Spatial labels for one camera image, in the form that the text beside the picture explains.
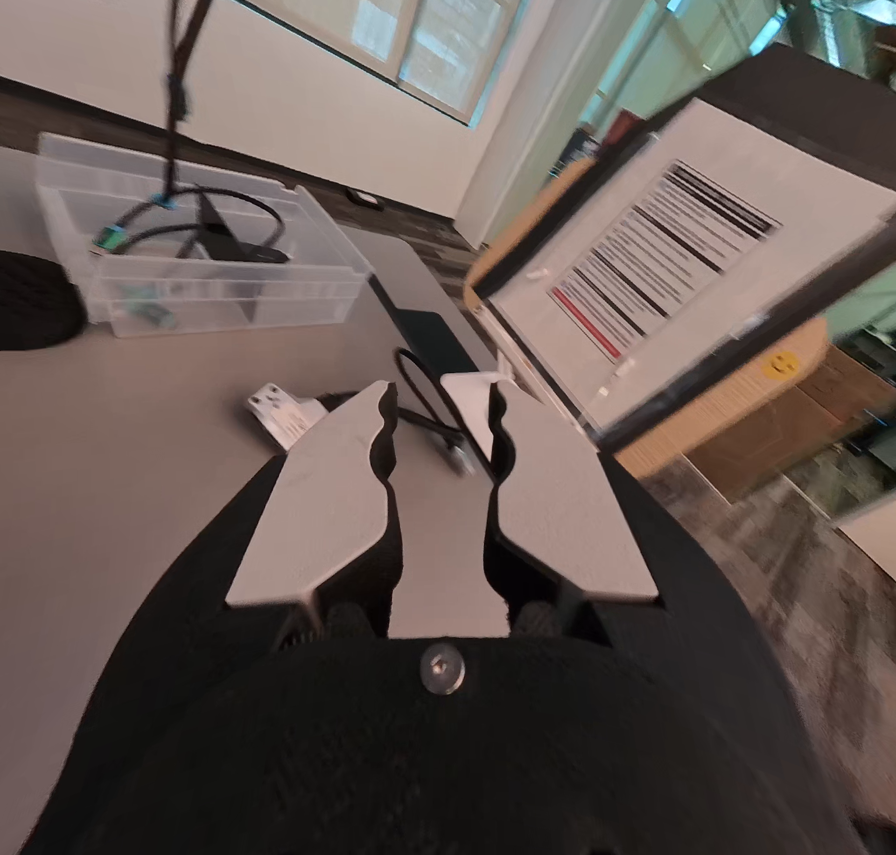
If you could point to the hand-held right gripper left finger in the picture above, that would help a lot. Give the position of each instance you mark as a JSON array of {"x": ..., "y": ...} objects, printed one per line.
[{"x": 315, "y": 512}]

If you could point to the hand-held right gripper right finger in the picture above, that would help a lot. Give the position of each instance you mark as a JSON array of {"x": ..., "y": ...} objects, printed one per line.
[{"x": 567, "y": 512}]

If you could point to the silver hdmi switch box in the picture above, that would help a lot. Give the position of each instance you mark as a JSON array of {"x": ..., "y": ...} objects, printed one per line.
[{"x": 280, "y": 414}]

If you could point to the clear plastic storage bin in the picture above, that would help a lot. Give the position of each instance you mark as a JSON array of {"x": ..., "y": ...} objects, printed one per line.
[{"x": 210, "y": 295}]

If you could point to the brown cardboard box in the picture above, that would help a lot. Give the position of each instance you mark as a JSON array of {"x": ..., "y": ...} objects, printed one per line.
[{"x": 770, "y": 442}]

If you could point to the yellow smiley sticker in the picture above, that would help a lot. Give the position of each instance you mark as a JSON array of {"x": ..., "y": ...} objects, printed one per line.
[{"x": 780, "y": 363}]

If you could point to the acrylic sign holder printed sheet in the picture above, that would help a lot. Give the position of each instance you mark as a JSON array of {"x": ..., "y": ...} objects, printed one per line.
[{"x": 665, "y": 253}]

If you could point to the black flat adapter box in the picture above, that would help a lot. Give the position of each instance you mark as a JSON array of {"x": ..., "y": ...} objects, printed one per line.
[{"x": 224, "y": 239}]

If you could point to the black ribbed round pad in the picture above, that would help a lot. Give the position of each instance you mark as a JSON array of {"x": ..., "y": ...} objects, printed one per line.
[{"x": 31, "y": 302}]

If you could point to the window with white frame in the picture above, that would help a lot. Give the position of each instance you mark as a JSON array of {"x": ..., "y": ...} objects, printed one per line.
[{"x": 434, "y": 50}]

